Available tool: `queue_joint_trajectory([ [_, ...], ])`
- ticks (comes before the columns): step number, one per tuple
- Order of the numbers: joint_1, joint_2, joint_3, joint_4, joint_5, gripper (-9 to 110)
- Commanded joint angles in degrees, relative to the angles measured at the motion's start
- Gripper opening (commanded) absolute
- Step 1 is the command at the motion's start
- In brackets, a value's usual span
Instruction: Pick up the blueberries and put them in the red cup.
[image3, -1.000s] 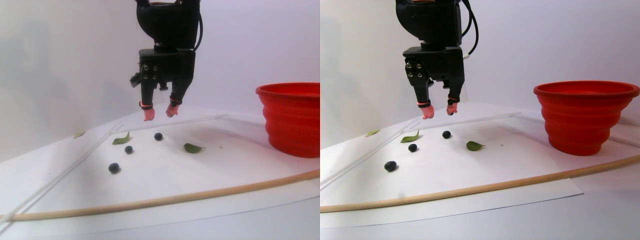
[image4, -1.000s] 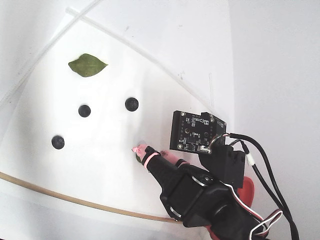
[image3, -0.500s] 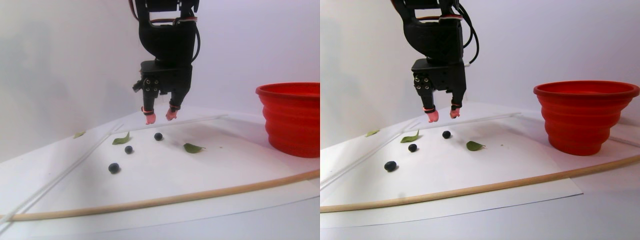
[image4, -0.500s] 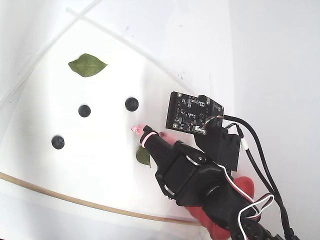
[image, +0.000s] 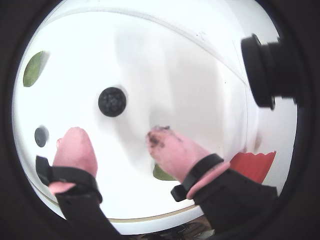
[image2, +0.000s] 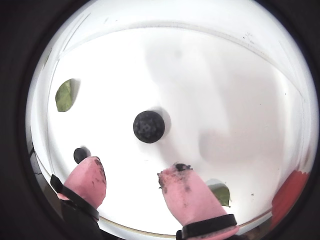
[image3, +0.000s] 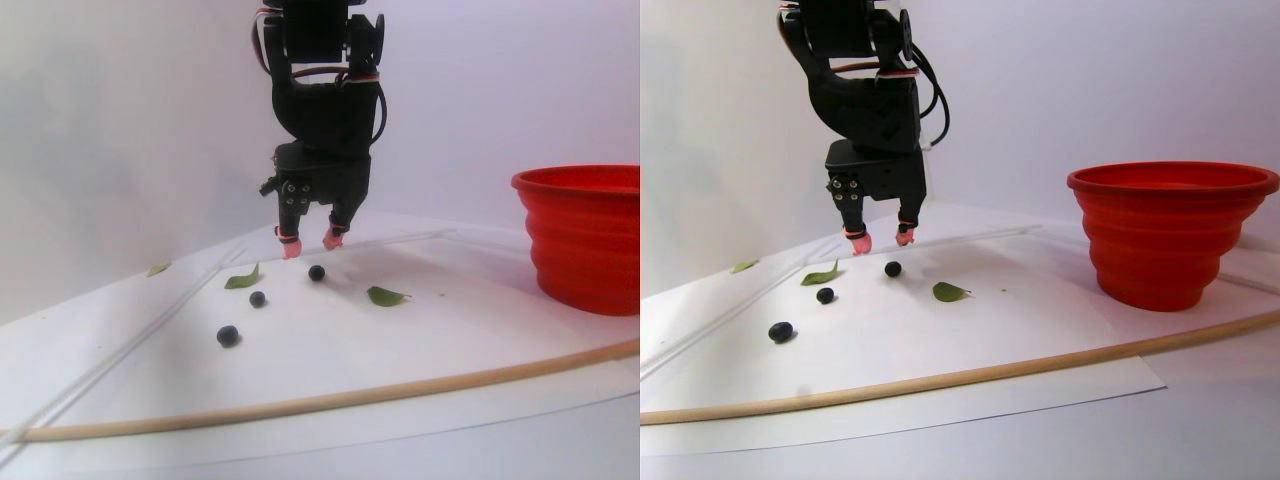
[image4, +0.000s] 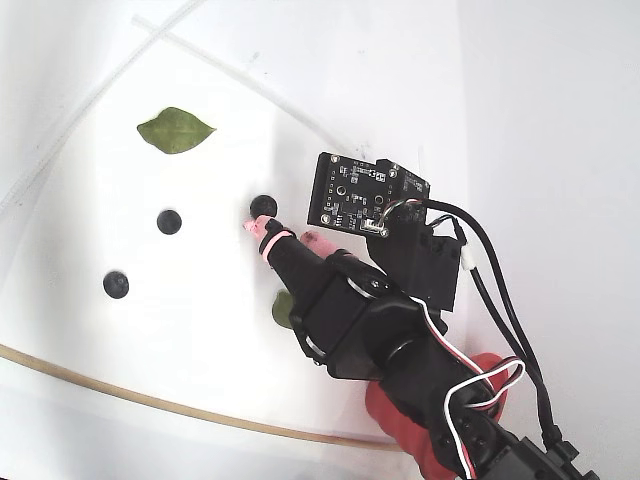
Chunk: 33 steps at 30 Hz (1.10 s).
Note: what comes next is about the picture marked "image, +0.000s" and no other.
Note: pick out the pink-covered gripper finger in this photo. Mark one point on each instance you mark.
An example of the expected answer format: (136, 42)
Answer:
(75, 155)
(180, 155)

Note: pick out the red collapsible silicone cup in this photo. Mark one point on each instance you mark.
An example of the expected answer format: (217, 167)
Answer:
(250, 165)

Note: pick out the medium green leaf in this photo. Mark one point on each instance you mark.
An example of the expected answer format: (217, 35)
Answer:
(160, 173)

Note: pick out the large green leaf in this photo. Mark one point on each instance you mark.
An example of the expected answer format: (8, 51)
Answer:
(32, 71)

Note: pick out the white paper sheet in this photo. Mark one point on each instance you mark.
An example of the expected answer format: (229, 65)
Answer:
(125, 62)

